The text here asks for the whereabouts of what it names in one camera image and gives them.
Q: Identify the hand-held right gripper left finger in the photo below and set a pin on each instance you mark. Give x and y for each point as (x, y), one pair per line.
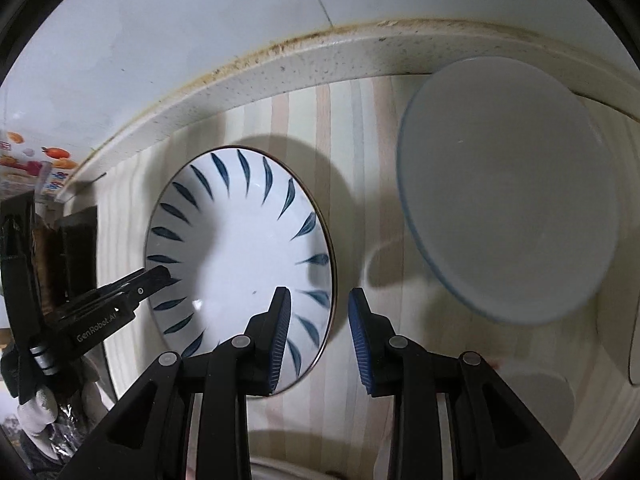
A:
(279, 345)

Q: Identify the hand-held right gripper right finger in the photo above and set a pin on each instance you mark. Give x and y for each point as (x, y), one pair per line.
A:
(361, 345)

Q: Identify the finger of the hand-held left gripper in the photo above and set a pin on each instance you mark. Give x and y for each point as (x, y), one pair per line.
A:
(150, 280)

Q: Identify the blue leaf pattern plate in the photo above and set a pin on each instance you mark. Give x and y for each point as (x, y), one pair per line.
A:
(235, 260)

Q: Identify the pale blue rimmed plate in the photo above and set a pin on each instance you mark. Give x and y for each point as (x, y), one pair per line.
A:
(505, 195)

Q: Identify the person's left hand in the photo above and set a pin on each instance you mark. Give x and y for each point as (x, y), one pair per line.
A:
(37, 410)

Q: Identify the striped table cloth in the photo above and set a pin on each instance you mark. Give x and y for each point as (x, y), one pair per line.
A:
(360, 160)

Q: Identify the colourful wall stickers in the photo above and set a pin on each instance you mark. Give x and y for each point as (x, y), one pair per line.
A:
(30, 160)

